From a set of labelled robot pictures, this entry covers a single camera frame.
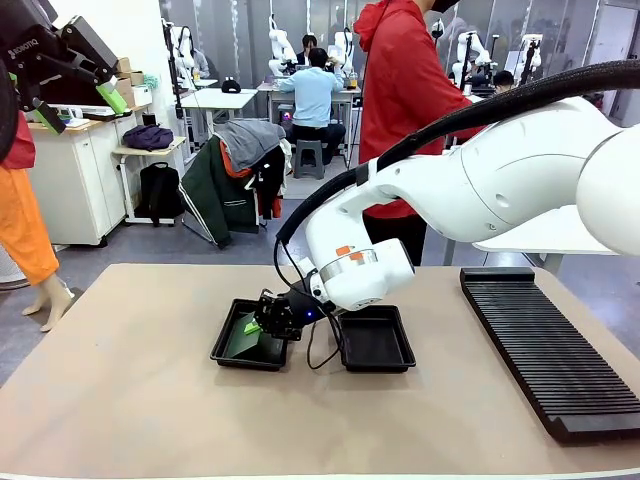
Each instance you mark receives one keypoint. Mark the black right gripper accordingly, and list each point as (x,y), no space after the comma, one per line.
(305,310)

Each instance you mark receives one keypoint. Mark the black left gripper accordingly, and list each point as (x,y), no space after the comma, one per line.
(25,35)

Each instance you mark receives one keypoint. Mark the green circuit board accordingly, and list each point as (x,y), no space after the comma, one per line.
(240,340)

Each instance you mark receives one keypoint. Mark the black ESD tray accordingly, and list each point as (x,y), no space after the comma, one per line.
(225,360)
(375,340)

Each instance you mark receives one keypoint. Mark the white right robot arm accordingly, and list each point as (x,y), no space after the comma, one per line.
(500,185)

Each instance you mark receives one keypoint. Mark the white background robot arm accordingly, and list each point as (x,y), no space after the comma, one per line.
(475,50)
(184,52)
(345,52)
(532,52)
(281,50)

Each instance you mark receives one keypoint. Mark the black computer monitor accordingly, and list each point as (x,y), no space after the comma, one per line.
(77,96)

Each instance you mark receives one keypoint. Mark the black keyboard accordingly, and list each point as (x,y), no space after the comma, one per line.
(107,116)

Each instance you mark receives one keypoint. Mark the small brown cardboard box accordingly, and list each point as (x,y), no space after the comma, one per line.
(137,78)

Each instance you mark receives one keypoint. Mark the white storage box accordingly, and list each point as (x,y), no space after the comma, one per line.
(142,96)

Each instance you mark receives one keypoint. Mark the purple bag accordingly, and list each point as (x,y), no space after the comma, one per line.
(147,137)

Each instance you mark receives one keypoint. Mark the small wooden side table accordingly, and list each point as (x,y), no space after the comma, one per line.
(150,150)

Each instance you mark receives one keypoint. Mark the black backpack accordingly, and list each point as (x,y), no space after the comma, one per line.
(160,192)

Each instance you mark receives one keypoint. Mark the pile of jackets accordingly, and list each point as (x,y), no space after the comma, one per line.
(230,175)

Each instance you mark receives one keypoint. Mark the white background desk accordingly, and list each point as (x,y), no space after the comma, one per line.
(217,97)

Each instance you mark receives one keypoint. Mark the black cap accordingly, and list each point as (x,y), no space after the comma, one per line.
(231,86)

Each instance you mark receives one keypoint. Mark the grey plastic stool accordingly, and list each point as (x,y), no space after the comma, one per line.
(308,157)

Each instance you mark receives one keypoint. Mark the white round air purifier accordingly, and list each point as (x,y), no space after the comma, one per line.
(12,270)

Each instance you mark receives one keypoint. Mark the seated man light blue shirt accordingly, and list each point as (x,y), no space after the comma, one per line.
(312,97)

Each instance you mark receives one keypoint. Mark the seated person black hair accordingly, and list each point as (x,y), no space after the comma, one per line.
(309,45)

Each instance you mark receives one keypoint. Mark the person in red jacket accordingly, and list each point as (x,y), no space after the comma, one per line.
(400,75)

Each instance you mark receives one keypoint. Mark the white work table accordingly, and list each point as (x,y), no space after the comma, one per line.
(540,240)

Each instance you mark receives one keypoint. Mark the black slotted board rack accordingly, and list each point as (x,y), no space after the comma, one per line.
(550,350)

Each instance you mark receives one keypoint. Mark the black tripod pole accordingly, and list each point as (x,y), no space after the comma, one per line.
(527,65)
(467,65)

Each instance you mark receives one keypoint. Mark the seated man beige shirt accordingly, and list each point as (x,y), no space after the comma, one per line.
(502,80)

